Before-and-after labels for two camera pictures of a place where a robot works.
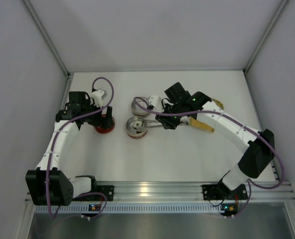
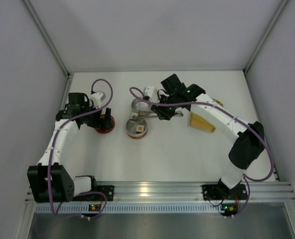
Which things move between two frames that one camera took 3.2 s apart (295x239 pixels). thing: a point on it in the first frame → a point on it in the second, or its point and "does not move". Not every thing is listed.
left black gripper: [100, 117] does not move
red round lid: [104, 131] does not move
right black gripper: [168, 119] → [160, 111]
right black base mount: [220, 191] does not move
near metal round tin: [132, 131] does not move
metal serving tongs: [148, 123] → [147, 114]
